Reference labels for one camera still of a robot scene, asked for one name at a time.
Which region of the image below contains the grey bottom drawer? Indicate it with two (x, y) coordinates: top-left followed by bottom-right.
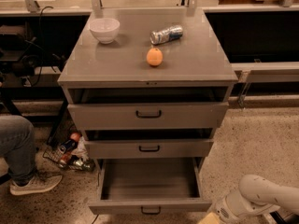
(89, 158), (211, 215)

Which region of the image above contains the grey drawer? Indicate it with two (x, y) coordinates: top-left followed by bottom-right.
(67, 88), (228, 130)
(89, 158), (211, 215)
(85, 129), (213, 159)

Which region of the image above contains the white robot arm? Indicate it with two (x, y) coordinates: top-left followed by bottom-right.
(197, 175), (299, 224)

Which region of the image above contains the grey middle drawer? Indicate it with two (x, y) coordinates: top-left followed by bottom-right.
(85, 129), (213, 159)

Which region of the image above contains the grey drawer cabinet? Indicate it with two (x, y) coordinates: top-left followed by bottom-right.
(56, 7), (239, 173)

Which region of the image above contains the grey top drawer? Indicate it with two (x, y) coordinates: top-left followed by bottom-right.
(67, 88), (228, 130)

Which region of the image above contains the orange fruit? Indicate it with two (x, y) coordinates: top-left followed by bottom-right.
(146, 48), (163, 66)

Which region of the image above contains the white sneaker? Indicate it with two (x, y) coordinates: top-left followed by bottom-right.
(10, 175), (63, 196)

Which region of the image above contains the crushed silver blue can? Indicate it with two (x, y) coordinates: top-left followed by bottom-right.
(150, 25), (183, 45)

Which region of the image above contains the person leg in jeans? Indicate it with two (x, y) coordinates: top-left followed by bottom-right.
(0, 116), (36, 187)

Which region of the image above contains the white bowl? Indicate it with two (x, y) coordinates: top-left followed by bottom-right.
(90, 18), (121, 44)

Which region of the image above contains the dark equipment on shelf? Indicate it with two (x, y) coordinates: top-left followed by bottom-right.
(0, 22), (39, 77)

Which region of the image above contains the wire basket with cans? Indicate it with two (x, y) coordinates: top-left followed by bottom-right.
(43, 133), (95, 172)

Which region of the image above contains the black cable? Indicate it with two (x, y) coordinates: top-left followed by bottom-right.
(29, 6), (54, 88)

